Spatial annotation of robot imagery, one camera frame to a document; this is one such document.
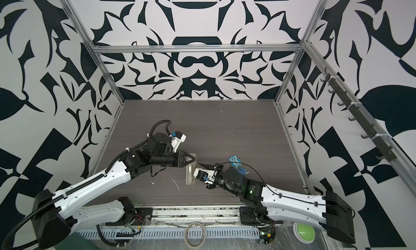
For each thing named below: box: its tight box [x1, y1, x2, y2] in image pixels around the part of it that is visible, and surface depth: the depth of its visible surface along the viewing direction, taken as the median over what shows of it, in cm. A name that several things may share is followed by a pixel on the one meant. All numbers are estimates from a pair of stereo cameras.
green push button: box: [292, 221, 316, 245], surface depth 71 cm
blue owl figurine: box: [228, 154, 242, 168], surface depth 93 cm
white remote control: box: [185, 153, 197, 186], surface depth 70 cm
